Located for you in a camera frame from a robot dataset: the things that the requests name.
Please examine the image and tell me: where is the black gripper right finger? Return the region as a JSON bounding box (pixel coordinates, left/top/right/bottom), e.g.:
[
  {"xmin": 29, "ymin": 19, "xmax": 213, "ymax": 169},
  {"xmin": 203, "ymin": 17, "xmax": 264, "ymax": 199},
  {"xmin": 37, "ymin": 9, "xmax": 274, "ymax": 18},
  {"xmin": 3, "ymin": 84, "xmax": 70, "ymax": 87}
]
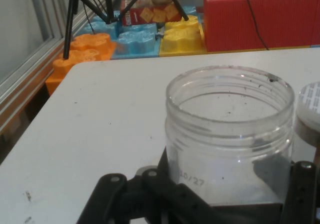
[{"xmin": 279, "ymin": 160, "xmax": 320, "ymax": 224}]

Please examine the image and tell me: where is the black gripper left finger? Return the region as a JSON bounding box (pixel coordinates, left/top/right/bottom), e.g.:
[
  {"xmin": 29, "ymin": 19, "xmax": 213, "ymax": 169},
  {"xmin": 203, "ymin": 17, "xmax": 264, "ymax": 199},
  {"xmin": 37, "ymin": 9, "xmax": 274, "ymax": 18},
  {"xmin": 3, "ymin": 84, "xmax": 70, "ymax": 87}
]
[{"xmin": 74, "ymin": 146, "xmax": 216, "ymax": 224}]

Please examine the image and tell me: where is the tall clear plastic jar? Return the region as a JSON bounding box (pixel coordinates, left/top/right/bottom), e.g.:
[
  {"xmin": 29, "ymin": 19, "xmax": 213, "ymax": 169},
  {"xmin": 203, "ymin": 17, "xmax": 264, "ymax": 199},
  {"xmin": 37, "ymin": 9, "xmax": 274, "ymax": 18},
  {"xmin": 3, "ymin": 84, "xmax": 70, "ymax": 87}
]
[{"xmin": 164, "ymin": 65, "xmax": 296, "ymax": 207}]

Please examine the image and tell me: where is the jar with white perforated lid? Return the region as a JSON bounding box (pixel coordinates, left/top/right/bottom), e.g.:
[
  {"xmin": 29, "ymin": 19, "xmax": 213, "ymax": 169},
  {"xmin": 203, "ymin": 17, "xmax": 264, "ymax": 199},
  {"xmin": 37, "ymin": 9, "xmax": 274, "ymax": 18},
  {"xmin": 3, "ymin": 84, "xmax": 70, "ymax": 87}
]
[{"xmin": 294, "ymin": 81, "xmax": 320, "ymax": 149}]

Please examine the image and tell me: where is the light blue building block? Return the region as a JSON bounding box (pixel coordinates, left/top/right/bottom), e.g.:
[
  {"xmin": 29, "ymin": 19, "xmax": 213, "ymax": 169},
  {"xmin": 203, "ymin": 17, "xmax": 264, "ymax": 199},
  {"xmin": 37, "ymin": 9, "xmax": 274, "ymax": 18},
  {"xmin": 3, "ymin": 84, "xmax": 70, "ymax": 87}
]
[{"xmin": 81, "ymin": 5, "xmax": 198, "ymax": 60}]

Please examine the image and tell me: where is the orange building block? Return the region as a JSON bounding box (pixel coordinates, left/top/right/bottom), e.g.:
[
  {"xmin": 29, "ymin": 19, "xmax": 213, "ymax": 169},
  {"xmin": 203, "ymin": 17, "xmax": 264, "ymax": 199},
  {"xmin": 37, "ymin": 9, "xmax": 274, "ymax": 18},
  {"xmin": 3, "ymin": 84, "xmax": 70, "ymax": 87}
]
[{"xmin": 44, "ymin": 32, "xmax": 118, "ymax": 96}]

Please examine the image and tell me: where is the yellow building block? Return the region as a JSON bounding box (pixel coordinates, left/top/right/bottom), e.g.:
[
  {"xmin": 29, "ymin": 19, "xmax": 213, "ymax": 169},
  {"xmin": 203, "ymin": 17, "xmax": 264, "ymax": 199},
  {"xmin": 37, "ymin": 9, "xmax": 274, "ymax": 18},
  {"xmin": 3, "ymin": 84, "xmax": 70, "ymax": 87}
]
[{"xmin": 159, "ymin": 15, "xmax": 208, "ymax": 57}]

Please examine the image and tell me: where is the big red building block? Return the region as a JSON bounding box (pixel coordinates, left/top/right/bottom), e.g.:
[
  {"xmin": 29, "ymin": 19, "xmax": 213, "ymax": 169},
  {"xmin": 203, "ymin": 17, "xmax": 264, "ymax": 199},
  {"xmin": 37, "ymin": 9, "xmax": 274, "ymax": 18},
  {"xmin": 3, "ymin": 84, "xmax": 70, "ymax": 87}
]
[{"xmin": 202, "ymin": 0, "xmax": 320, "ymax": 53}]

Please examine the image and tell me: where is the red cracker box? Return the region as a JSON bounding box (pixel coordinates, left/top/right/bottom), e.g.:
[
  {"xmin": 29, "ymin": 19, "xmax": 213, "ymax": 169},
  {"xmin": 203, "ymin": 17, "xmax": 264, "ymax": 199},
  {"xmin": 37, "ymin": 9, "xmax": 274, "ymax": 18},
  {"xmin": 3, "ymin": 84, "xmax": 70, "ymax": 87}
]
[{"xmin": 121, "ymin": 0, "xmax": 181, "ymax": 27}]

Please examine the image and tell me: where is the black tripod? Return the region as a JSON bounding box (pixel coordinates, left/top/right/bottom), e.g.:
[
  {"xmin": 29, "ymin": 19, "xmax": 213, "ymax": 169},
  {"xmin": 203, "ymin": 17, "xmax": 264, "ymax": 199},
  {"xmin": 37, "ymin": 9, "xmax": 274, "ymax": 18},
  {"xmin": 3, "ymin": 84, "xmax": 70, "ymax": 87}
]
[{"xmin": 62, "ymin": 0, "xmax": 190, "ymax": 60}]

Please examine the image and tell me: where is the thin black cable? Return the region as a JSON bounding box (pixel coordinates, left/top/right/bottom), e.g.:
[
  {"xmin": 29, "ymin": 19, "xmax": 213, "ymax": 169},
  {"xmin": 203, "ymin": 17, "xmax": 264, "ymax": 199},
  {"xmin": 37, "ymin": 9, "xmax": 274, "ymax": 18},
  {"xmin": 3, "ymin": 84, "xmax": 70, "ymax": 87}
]
[{"xmin": 243, "ymin": 0, "xmax": 270, "ymax": 51}]

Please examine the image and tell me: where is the aluminium rail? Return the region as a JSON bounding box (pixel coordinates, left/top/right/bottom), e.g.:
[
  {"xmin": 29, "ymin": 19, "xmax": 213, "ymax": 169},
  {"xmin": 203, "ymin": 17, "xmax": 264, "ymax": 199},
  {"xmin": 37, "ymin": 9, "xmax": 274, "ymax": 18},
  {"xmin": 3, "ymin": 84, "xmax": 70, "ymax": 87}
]
[{"xmin": 0, "ymin": 0, "xmax": 126, "ymax": 135}]

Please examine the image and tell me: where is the aluminium frame post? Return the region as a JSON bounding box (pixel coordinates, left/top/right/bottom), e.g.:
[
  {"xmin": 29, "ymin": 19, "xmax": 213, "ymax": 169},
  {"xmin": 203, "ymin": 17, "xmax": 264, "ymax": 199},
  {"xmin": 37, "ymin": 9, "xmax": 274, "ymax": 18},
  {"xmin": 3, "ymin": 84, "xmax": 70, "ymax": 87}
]
[{"xmin": 27, "ymin": 0, "xmax": 66, "ymax": 44}]

